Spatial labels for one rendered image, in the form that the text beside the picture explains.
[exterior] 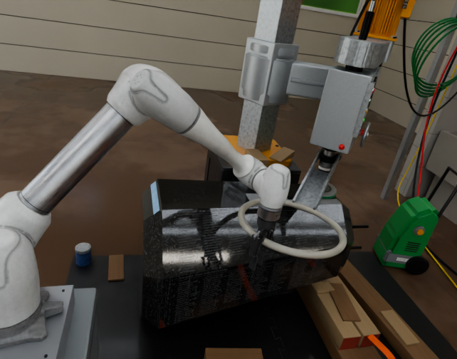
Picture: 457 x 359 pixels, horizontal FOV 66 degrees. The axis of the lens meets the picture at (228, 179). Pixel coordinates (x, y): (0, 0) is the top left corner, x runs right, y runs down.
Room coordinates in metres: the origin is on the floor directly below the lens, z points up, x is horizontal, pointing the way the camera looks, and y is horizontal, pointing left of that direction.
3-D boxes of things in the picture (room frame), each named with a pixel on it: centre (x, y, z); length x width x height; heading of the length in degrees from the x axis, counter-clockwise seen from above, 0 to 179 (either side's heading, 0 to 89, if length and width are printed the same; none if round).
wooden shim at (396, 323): (1.63, -1.20, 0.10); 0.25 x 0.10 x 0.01; 19
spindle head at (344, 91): (2.01, -0.58, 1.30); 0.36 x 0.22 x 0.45; 158
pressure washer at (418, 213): (2.49, -1.52, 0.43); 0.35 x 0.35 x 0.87; 1
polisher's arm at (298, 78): (2.55, -0.35, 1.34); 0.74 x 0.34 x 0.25; 90
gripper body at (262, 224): (1.16, -0.17, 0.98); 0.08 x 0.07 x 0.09; 143
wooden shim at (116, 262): (1.84, 0.67, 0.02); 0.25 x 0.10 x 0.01; 20
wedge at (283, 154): (2.44, -0.36, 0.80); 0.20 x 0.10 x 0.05; 146
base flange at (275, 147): (2.55, -0.15, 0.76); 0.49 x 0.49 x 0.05; 16
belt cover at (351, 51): (2.26, -0.69, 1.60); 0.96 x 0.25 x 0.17; 158
